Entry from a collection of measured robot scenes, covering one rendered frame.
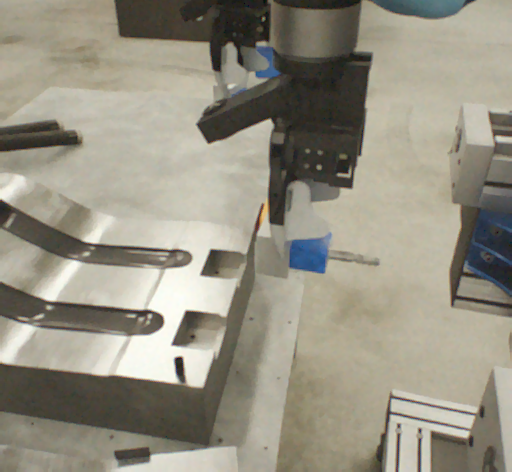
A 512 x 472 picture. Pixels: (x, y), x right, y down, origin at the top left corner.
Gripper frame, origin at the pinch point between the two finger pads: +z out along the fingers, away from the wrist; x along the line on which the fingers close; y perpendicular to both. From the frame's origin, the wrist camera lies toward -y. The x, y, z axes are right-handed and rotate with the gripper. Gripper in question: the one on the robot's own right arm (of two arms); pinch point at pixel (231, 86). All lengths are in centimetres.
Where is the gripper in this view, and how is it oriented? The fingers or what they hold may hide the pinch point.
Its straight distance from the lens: 99.1
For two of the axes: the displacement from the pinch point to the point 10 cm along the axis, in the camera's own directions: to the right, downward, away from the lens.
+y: 8.5, 3.0, -4.3
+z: 0.0, 8.2, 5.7
